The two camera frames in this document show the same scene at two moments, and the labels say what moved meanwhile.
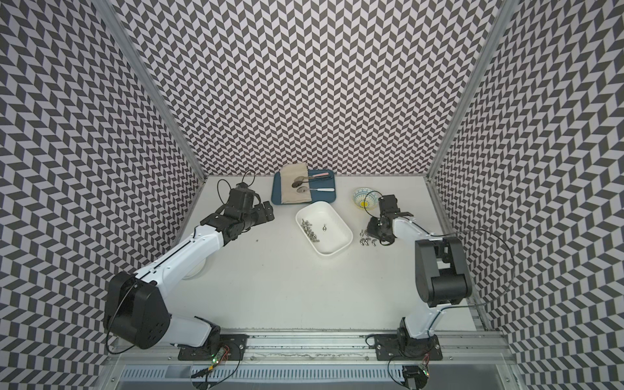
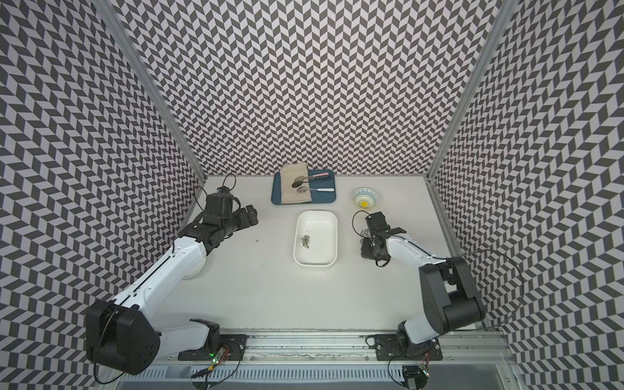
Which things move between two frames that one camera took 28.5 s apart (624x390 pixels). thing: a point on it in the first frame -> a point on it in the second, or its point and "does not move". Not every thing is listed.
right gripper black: [370, 229] -> [366, 253]
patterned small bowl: [365, 198] does not move
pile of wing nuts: [308, 230] -> [305, 240]
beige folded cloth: [288, 193] does not move
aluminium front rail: [457, 348] does not move
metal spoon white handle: [305, 189] does not move
